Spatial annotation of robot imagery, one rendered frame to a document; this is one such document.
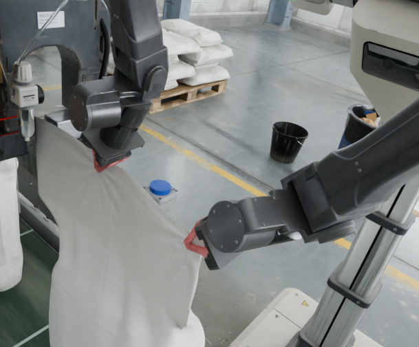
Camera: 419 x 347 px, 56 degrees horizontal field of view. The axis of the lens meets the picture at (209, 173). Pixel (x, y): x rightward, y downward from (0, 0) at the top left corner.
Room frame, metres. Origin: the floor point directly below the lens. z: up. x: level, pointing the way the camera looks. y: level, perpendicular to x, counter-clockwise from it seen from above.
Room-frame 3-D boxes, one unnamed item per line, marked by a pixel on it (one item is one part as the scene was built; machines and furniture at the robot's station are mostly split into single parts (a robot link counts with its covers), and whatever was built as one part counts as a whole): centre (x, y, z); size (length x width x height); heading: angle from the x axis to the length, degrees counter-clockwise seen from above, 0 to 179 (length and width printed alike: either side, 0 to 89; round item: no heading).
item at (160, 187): (0.93, 0.13, 0.84); 0.06 x 0.06 x 0.02
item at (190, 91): (4.01, 0.67, 0.07); 1.20 x 0.82 x 0.14; 148
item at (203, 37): (4.30, 0.51, 0.56); 0.67 x 0.43 x 0.15; 56
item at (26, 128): (0.67, 0.37, 1.11); 0.03 x 0.03 x 0.06
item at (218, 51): (4.16, 0.34, 0.44); 0.68 x 0.44 x 0.15; 146
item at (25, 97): (0.68, 0.37, 1.14); 0.05 x 0.04 x 0.16; 146
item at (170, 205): (0.93, 0.13, 0.81); 0.08 x 0.08 x 0.06; 56
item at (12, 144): (0.69, 0.43, 1.04); 0.08 x 0.06 x 0.05; 146
